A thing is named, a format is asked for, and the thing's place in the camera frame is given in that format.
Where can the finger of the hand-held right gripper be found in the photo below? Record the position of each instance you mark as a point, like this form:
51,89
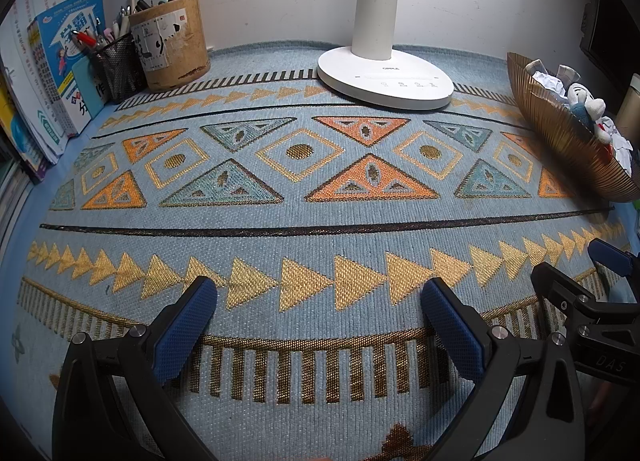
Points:
612,258
560,288

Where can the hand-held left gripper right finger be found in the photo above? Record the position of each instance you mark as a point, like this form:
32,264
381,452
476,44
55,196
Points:
455,331

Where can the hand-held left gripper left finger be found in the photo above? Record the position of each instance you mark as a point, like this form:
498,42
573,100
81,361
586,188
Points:
185,326

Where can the amber ribbed glass bowl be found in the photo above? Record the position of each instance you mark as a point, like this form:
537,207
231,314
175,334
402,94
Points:
560,141

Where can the blue plaid cloth doll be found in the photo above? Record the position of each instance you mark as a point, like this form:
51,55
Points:
582,106

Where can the patterned blue woven mat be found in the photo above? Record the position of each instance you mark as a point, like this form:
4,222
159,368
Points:
320,221

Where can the dark monitor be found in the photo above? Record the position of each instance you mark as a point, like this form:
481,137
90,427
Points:
600,31

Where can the teal small notebook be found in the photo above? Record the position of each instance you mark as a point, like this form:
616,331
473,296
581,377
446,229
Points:
92,86

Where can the black mesh pen holder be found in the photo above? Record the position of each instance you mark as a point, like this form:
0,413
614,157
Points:
117,71

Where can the bamboo pen holder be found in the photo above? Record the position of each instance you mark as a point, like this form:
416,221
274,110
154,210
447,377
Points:
170,51

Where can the yellow cover book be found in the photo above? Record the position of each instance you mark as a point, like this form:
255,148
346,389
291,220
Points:
10,101

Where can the blue cover workbook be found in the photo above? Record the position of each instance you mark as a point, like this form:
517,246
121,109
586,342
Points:
67,56

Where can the bunch of colourful pens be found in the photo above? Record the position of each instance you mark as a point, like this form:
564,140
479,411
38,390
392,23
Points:
82,38

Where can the white desk lamp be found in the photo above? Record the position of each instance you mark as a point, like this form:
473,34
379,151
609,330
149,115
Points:
375,16

